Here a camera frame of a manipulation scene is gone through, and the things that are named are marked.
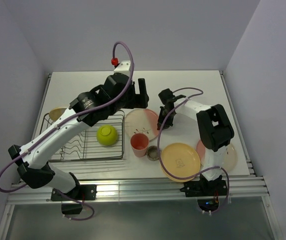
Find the pink cream plate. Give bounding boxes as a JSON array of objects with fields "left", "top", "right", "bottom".
[
  {"left": 196, "top": 140, "right": 238, "bottom": 173},
  {"left": 125, "top": 109, "right": 159, "bottom": 142}
]

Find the plain yellow bear plate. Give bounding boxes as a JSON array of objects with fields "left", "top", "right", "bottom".
[{"left": 160, "top": 143, "right": 201, "bottom": 178}]

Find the lime green bowl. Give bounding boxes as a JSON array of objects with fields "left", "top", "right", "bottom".
[{"left": 96, "top": 125, "right": 118, "bottom": 146}]

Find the yellow cream leaf plate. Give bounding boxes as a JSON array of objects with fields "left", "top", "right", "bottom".
[{"left": 48, "top": 107, "right": 67, "bottom": 122}]

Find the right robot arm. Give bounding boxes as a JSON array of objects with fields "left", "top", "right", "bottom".
[{"left": 157, "top": 88, "right": 235, "bottom": 195}]

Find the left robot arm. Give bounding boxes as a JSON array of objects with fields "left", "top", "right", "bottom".
[{"left": 8, "top": 73, "right": 149, "bottom": 200}]

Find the pink plastic cup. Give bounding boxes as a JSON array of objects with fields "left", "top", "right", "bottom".
[{"left": 130, "top": 133, "right": 150, "bottom": 158}]

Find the small speckled ceramic cup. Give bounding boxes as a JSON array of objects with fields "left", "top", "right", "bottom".
[{"left": 146, "top": 145, "right": 162, "bottom": 162}]

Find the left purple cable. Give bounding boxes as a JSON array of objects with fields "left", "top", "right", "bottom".
[{"left": 0, "top": 41, "right": 135, "bottom": 193}]

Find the purple cable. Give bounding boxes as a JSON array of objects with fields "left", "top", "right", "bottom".
[
  {"left": 0, "top": 41, "right": 135, "bottom": 193},
  {"left": 156, "top": 87, "right": 231, "bottom": 213}
]

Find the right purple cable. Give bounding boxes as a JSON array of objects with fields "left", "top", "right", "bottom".
[{"left": 156, "top": 87, "right": 231, "bottom": 213}]

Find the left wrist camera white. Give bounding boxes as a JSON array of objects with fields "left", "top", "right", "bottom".
[{"left": 113, "top": 60, "right": 132, "bottom": 77}]

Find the aluminium table edge rail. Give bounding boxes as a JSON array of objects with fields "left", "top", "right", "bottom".
[{"left": 6, "top": 175, "right": 269, "bottom": 205}]

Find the black wire dish rack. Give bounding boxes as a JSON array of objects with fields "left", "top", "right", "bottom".
[{"left": 49, "top": 110, "right": 125, "bottom": 163}]

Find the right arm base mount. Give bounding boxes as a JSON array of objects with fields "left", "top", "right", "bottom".
[{"left": 180, "top": 179, "right": 230, "bottom": 216}]

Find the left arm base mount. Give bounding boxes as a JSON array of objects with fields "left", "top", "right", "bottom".
[{"left": 50, "top": 184, "right": 97, "bottom": 221}]

